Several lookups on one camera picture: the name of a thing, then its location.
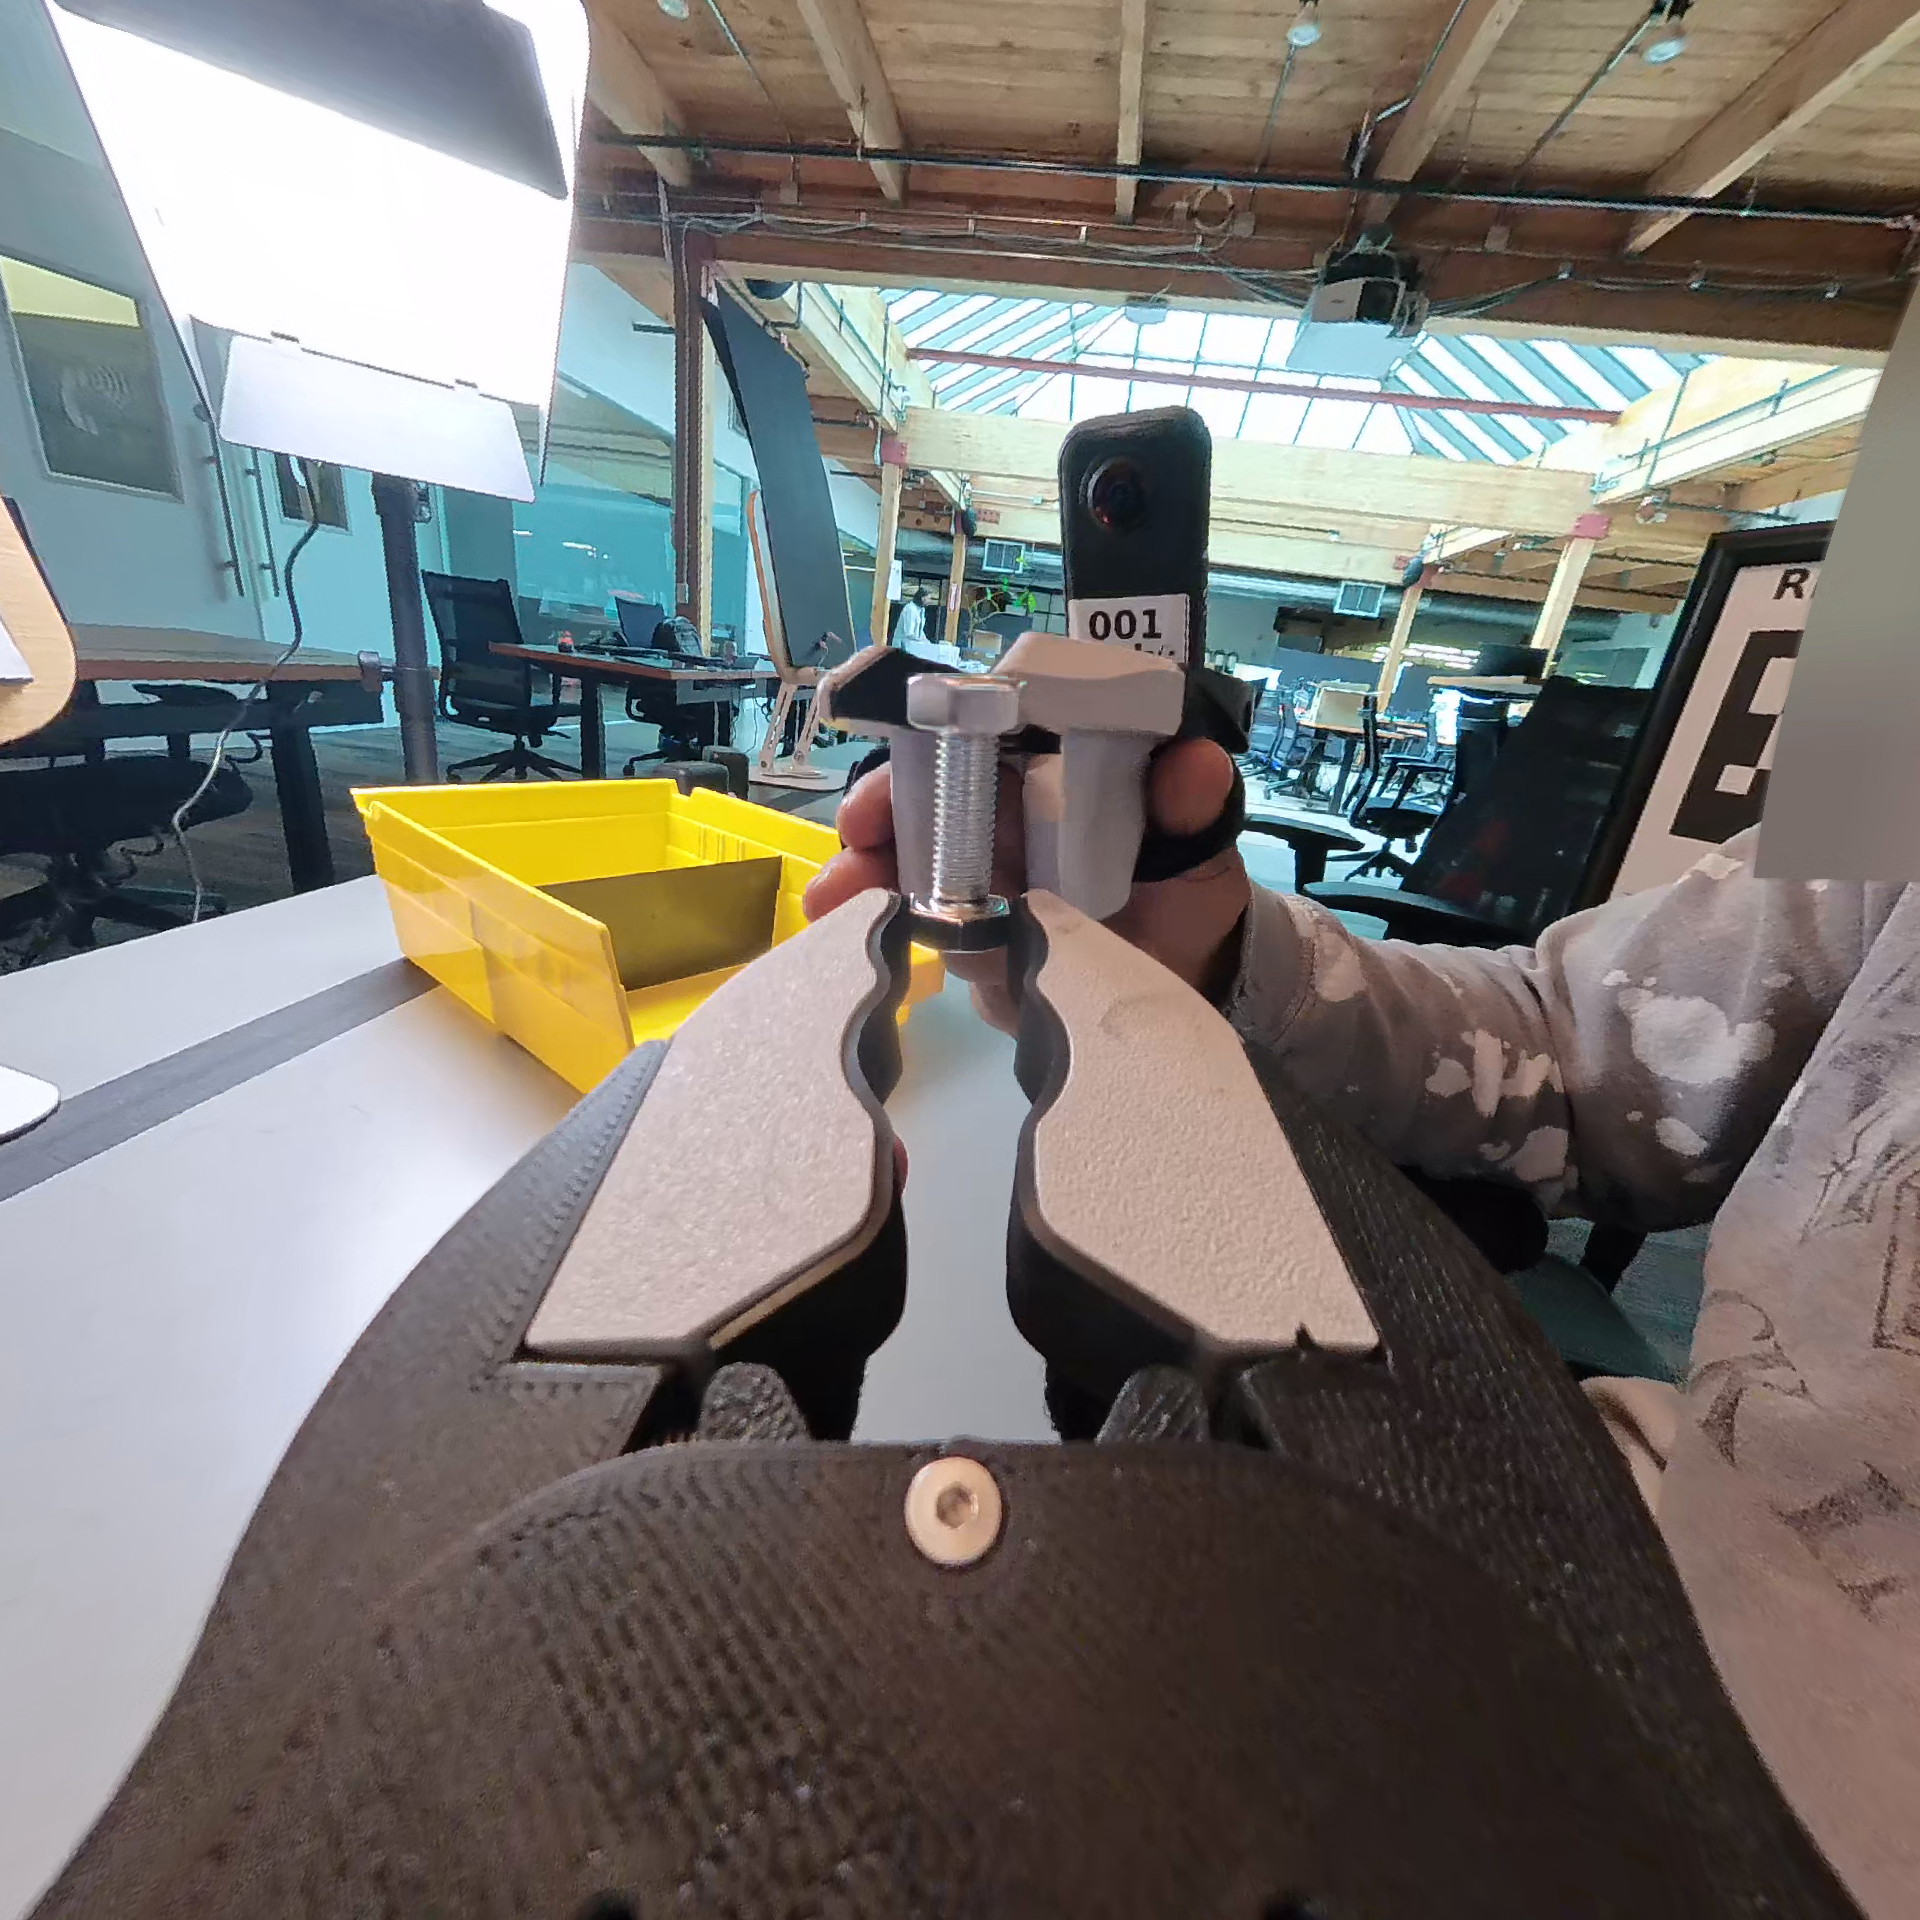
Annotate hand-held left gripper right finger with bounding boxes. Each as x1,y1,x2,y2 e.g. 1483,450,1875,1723
1009,886,1383,1425

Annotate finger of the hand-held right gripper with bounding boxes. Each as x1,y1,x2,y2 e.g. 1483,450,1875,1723
816,643,922,739
997,630,1187,921

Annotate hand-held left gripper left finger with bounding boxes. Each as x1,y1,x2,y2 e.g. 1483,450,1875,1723
522,886,909,1425

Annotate silver hex bolt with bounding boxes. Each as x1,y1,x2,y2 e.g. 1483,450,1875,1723
903,674,1033,921

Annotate large yellow plastic bin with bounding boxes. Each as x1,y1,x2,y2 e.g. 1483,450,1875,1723
353,777,947,1094

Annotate person's right forearm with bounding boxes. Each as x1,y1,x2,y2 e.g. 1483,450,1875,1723
1233,862,1876,1238

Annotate person's right hand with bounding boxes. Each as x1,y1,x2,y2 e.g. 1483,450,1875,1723
805,738,1255,1037

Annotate wooden panel stand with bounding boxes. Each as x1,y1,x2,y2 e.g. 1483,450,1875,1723
746,487,849,789

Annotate tall black panel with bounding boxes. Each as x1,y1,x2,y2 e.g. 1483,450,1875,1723
701,293,860,663

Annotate black bin divider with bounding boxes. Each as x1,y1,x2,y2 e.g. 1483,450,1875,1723
537,856,785,991

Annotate dark wooden desk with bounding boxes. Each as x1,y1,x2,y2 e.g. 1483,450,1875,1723
489,642,781,781
67,622,394,888

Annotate grey ceiling box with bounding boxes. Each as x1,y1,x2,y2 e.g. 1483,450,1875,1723
1288,247,1426,376

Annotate black mesh office chair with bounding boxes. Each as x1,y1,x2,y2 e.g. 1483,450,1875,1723
1305,674,1653,946

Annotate black light stand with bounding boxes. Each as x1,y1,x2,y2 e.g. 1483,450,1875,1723
372,478,443,784

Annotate black white marker board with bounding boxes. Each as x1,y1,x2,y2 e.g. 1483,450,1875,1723
1611,525,1840,902

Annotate white diffuser panel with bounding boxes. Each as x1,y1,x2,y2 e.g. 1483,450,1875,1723
217,334,540,505

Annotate bright softbox light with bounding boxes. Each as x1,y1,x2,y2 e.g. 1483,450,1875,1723
47,0,591,414

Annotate black light flag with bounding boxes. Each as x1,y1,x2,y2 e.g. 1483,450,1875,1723
47,0,578,202

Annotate wooden document board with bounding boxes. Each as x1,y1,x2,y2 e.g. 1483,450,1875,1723
0,495,77,747

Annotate black power cable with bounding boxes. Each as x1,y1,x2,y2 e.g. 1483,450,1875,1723
168,457,325,902

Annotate grey wall sign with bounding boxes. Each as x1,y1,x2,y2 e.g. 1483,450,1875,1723
0,256,183,499

